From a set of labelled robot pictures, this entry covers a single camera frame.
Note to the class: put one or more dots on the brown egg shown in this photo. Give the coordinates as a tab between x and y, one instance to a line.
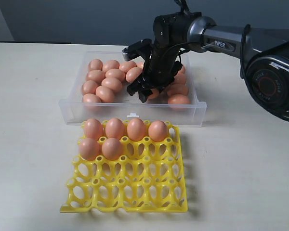
112	83
112	149
115	128
136	129
89	87
93	129
89	149
182	70
158	131
127	65
177	99
115	73
95	75
180	78
140	64
155	93
95	64
90	100
111	64
133	73
177	89
105	94

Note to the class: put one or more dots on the clear plastic box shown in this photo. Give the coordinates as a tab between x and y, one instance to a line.
126	107

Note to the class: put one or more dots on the yellow plastic egg tray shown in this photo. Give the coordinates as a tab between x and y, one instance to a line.
148	177

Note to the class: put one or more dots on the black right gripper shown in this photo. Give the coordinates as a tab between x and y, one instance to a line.
158	72

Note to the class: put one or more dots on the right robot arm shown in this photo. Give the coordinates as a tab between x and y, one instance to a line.
263	56

